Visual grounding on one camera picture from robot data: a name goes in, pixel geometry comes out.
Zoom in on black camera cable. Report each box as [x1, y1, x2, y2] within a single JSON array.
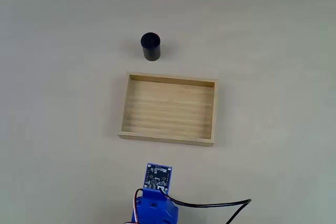
[[158, 188, 252, 224]]

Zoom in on black plastic cylinder canister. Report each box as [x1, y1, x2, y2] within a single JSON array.
[[140, 32, 161, 62]]

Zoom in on shallow wooden box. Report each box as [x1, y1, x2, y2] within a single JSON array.
[[117, 71, 219, 148]]

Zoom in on red and white servo wires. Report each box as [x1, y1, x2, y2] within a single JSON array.
[[131, 188, 144, 224]]

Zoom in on blue camera circuit board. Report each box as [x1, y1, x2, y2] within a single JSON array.
[[143, 163, 173, 193]]

